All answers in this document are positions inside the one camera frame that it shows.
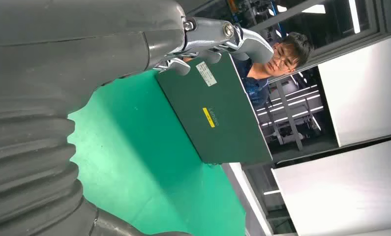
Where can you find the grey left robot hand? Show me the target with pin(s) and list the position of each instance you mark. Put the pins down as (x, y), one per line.
(68, 49)

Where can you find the dark green laptop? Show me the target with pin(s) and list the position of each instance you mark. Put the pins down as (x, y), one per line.
(214, 110)

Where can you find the person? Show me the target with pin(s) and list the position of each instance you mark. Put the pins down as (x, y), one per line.
(285, 55)

